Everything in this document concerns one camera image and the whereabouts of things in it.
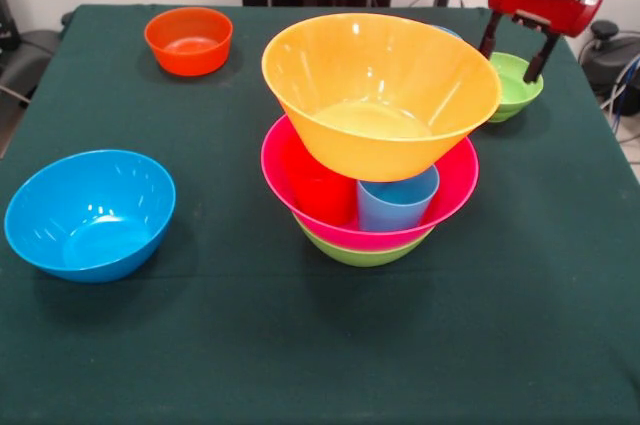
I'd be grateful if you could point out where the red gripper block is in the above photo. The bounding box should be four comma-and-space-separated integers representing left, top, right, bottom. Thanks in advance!
476, 0, 607, 86

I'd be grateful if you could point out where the large orange bowl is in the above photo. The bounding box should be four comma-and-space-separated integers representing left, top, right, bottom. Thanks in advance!
260, 13, 503, 183

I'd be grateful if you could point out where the large pink bowl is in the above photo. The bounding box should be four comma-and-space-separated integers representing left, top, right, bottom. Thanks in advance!
260, 113, 480, 252

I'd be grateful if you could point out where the blue cup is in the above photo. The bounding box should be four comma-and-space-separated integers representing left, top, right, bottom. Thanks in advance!
356, 164, 441, 232

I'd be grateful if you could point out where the red cup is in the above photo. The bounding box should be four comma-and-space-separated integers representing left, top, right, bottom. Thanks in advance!
285, 164, 354, 225

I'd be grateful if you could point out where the large green bowl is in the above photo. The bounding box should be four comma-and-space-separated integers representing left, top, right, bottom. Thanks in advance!
292, 214, 434, 268

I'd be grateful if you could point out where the small green bowl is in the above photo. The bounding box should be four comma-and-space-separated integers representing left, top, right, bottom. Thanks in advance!
486, 51, 545, 124

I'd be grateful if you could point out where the small blue bowl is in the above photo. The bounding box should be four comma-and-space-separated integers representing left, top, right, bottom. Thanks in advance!
429, 23, 464, 41

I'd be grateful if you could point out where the small red-orange bowl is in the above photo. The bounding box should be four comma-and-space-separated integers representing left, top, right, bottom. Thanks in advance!
144, 6, 234, 78

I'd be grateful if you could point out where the dark green tablecloth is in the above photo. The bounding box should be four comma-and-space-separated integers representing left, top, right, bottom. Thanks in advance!
0, 3, 640, 425

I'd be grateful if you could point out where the large blue bowl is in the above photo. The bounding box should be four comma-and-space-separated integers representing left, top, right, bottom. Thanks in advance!
3, 148, 177, 284

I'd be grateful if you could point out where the blue cable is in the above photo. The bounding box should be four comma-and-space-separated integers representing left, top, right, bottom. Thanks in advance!
610, 62, 640, 134

